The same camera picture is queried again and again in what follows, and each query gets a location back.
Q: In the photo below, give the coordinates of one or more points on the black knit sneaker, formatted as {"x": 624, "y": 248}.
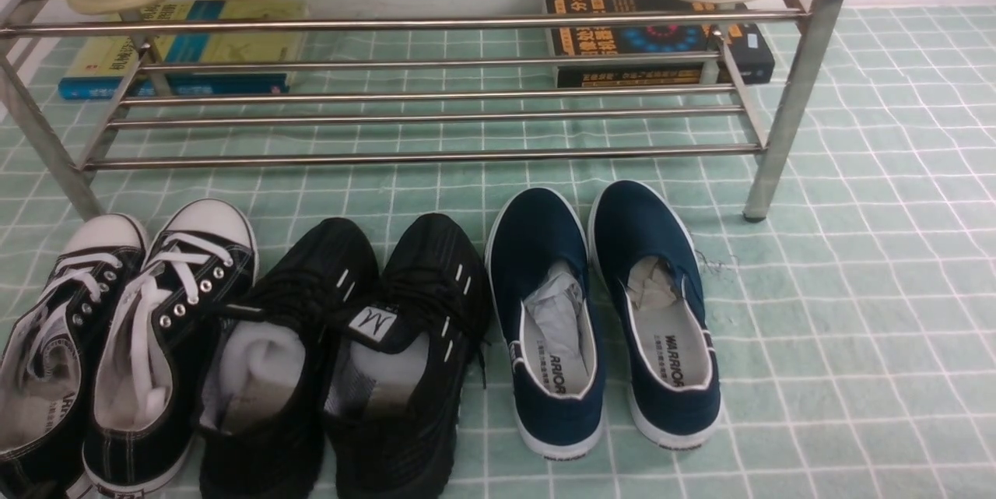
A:
{"x": 258, "y": 409}
{"x": 393, "y": 396}

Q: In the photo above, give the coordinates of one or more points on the silver metal shoe rack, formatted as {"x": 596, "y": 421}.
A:
{"x": 145, "y": 101}

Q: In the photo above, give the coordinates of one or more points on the navy slip-on shoe left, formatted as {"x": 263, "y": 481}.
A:
{"x": 537, "y": 262}

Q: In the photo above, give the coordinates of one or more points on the navy slip-on shoe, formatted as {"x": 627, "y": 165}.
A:
{"x": 646, "y": 258}
{"x": 537, "y": 262}

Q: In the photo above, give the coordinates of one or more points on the navy slip-on shoe right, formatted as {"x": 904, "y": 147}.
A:
{"x": 646, "y": 258}

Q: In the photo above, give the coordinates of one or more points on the black orange book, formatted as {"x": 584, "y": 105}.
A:
{"x": 750, "y": 50}

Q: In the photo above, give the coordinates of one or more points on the black canvas sneaker white toe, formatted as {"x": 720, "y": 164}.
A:
{"x": 161, "y": 337}

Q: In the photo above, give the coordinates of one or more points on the green checkered floor mat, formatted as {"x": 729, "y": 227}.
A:
{"x": 854, "y": 327}

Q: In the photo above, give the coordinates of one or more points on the yellow blue book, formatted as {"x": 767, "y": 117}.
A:
{"x": 97, "y": 70}

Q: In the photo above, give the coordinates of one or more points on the black canvas sneaker far left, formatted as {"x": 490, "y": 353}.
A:
{"x": 50, "y": 359}

